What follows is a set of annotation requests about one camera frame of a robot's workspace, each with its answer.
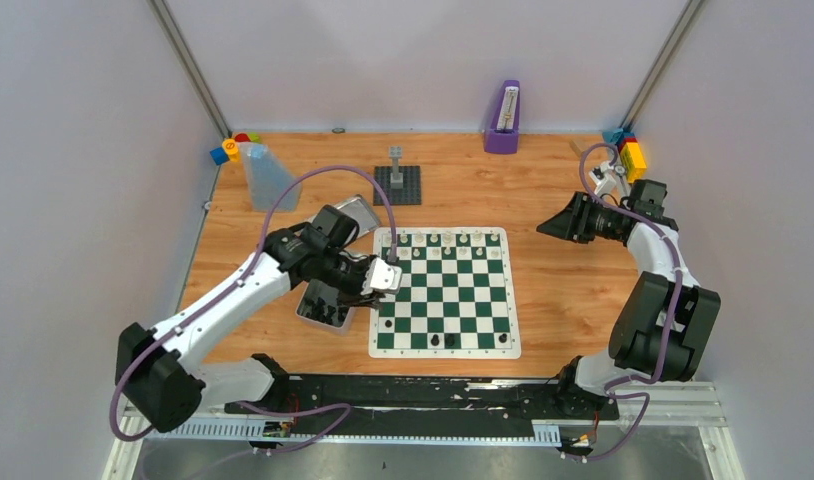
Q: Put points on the small wooden block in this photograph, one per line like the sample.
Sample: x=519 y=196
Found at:
x=576 y=147

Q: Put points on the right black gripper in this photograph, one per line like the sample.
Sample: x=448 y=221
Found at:
x=571 y=222

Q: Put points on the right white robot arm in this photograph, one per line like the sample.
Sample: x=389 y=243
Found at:
x=664 y=327

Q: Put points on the colourful toy blocks left corner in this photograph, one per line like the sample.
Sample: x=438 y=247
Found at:
x=231 y=149

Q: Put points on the translucent blue plastic container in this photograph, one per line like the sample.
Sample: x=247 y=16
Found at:
x=266 y=176

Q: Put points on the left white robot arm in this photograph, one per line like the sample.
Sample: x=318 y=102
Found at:
x=160 y=369

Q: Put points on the metal tin with black pieces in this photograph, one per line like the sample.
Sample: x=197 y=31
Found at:
x=319 y=306

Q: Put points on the dark grey lego baseplate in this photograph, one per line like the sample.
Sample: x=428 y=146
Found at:
x=406 y=193

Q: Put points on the purple metronome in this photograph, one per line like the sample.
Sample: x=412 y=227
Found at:
x=501 y=127

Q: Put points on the green white chess mat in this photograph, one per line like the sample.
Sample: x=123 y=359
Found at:
x=455 y=280

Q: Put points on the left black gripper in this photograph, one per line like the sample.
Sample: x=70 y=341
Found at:
x=357 y=288

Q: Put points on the metal tin lid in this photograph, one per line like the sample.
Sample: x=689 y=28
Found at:
x=358 y=208

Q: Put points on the yellow toy block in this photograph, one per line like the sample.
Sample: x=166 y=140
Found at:
x=633 y=161

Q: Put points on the grey lego tower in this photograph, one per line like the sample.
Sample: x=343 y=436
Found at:
x=396 y=175

